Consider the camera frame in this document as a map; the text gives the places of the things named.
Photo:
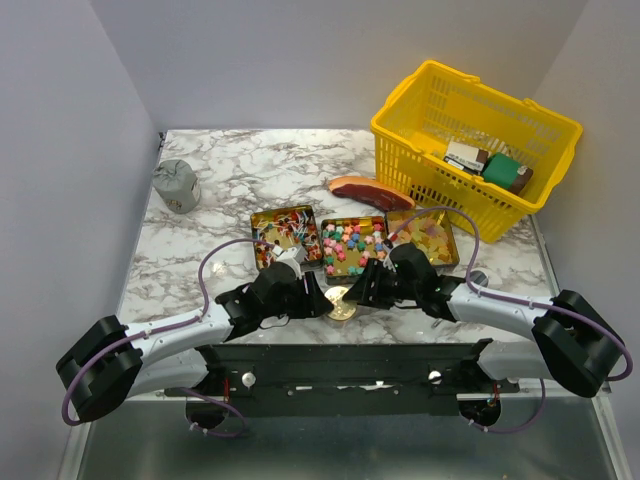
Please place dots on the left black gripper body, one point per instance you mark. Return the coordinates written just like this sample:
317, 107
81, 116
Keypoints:
297, 304

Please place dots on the black white packet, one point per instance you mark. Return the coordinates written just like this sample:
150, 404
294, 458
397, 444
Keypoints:
466, 157

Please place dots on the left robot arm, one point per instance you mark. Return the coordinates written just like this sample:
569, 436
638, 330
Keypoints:
102, 368

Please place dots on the yellow shopping basket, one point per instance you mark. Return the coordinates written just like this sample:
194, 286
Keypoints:
438, 105

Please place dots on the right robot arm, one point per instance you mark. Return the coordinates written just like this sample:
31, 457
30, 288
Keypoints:
563, 338

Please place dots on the tin of lollipops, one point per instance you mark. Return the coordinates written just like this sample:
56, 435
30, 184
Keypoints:
290, 227

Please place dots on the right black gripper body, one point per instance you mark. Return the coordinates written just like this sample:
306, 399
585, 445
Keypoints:
387, 285

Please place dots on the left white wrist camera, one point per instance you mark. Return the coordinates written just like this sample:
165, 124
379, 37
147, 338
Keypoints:
293, 257

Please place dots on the round jar lid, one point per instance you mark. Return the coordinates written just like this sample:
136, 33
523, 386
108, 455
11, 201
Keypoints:
342, 310

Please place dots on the green box in basket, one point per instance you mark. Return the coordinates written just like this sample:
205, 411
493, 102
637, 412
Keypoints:
501, 170

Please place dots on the grey drawstring pouch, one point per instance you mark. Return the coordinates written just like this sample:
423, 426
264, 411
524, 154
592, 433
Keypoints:
178, 185

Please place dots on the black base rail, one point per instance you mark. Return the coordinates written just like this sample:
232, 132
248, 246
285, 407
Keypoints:
345, 380

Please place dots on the tin of star candies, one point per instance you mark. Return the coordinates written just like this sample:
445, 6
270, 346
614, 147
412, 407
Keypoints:
349, 243

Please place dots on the brown chocolate bar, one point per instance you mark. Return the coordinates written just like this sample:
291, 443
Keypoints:
523, 175

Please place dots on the tin of popsicle gummies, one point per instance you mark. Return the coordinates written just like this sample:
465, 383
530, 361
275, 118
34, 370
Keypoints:
430, 233

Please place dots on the fake bacon slab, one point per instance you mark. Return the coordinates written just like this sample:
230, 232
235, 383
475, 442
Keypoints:
370, 192

